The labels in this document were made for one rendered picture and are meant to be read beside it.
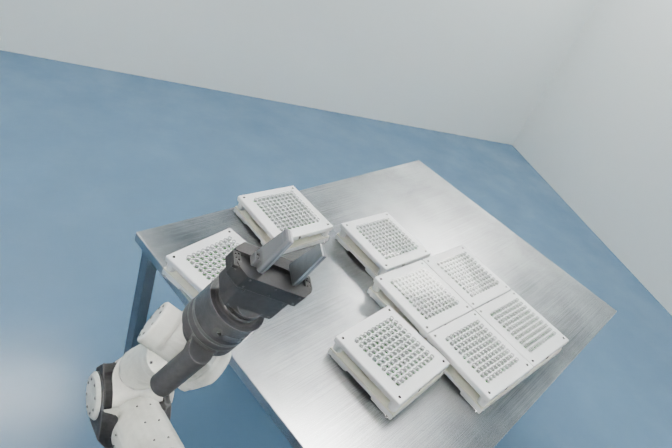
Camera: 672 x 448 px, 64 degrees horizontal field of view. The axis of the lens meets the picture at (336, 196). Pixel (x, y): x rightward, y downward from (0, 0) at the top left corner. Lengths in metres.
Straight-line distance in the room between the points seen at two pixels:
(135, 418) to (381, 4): 4.04
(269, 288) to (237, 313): 0.06
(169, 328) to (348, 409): 0.79
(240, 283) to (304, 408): 0.81
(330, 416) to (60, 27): 3.62
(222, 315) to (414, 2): 4.20
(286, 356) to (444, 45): 3.88
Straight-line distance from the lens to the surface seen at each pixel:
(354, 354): 1.49
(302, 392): 1.46
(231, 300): 0.69
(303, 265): 0.69
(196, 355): 0.74
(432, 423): 1.57
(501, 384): 1.68
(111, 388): 1.01
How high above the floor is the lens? 1.97
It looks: 32 degrees down
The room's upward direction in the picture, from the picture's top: 22 degrees clockwise
